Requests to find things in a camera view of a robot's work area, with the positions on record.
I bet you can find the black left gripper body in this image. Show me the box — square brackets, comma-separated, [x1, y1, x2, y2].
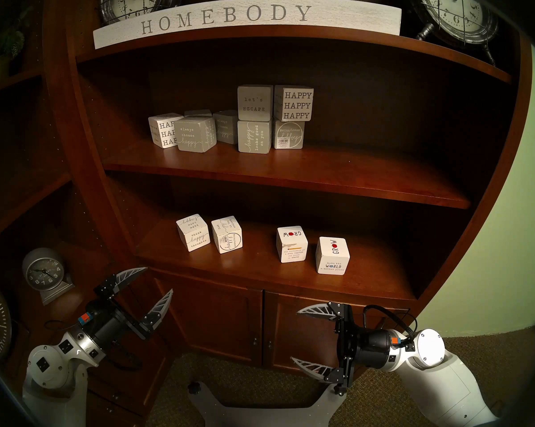
[74, 296, 154, 347]

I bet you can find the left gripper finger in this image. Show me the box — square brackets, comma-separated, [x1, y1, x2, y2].
[94, 267, 149, 300]
[139, 289, 174, 340]

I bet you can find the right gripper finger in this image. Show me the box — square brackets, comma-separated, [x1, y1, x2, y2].
[291, 356, 343, 383]
[296, 302, 346, 322]

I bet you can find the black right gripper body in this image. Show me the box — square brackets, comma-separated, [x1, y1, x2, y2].
[335, 303, 396, 394]

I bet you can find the white GROW teacher cube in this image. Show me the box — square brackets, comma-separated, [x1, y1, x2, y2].
[315, 237, 351, 274]
[276, 226, 308, 263]

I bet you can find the white think happy thoughts cube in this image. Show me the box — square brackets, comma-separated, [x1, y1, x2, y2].
[176, 214, 211, 252]

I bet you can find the wooden cabinet door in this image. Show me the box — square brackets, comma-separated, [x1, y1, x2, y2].
[153, 275, 264, 368]
[263, 290, 411, 380]

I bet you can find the small grey alarm clock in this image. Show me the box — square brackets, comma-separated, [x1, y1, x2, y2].
[22, 247, 75, 306]

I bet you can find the white happy everything cube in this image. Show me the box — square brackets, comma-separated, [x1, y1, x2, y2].
[273, 118, 305, 150]
[211, 216, 243, 254]

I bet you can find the dark wooden bookshelf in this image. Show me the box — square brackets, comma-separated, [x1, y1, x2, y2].
[0, 0, 535, 427]

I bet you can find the white HAPPY print cube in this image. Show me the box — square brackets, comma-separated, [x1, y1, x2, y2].
[274, 85, 314, 122]
[148, 113, 184, 149]

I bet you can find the grey always choose happy cube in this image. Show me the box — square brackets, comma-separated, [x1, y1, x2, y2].
[174, 116, 217, 153]
[213, 110, 239, 145]

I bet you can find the grey happy looks good cube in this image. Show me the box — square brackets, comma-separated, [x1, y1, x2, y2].
[237, 120, 273, 154]

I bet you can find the grey lets escape cube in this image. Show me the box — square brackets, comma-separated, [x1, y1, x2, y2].
[237, 85, 274, 122]

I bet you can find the green artificial plant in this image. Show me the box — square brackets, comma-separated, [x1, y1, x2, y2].
[0, 6, 28, 86]

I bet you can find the round caged metal clock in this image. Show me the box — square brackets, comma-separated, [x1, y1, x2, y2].
[99, 0, 183, 26]

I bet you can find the white HOMEBODY wooden sign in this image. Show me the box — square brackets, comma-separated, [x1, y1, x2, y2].
[93, 0, 402, 50]

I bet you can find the caged metal clock with stand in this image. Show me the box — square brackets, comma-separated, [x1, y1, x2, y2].
[410, 0, 501, 66]

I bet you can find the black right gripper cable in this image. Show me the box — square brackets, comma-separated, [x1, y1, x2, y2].
[362, 305, 418, 342]

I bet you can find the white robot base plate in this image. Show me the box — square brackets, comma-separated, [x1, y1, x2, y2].
[187, 379, 343, 427]

